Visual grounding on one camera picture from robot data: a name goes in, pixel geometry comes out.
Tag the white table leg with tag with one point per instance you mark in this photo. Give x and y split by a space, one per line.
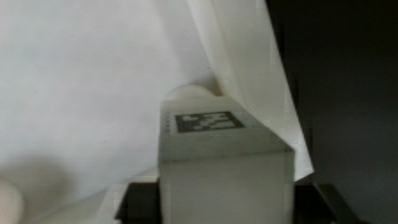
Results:
225 163

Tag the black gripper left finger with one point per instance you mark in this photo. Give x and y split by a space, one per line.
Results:
139 209

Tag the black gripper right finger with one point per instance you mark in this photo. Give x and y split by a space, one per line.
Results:
321 206

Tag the white square table top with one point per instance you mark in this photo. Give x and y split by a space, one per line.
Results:
97 56

